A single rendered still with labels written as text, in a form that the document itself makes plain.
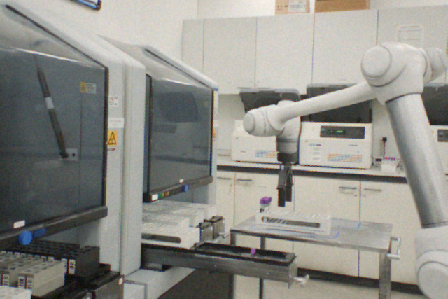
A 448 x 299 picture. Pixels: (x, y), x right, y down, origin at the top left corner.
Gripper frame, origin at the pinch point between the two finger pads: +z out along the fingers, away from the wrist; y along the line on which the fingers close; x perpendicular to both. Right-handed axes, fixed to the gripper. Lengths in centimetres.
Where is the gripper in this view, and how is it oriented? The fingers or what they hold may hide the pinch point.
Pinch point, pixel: (285, 201)
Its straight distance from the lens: 199.2
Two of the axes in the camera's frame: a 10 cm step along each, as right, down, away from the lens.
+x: -9.5, -0.3, 3.2
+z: -0.3, 10.0, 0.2
